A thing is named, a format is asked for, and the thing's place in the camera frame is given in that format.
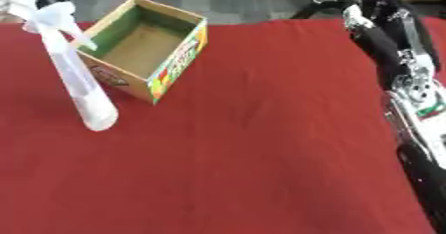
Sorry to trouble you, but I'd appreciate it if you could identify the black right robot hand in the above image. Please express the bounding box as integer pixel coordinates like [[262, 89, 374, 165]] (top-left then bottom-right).
[[339, 0, 443, 92]]

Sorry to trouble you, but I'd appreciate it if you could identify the cardboard box with green inside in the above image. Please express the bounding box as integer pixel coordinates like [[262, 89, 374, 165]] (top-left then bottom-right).
[[75, 0, 209, 106]]

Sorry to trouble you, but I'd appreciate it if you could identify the white spray bottle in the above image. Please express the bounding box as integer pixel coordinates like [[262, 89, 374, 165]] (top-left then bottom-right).
[[21, 1, 120, 132]]

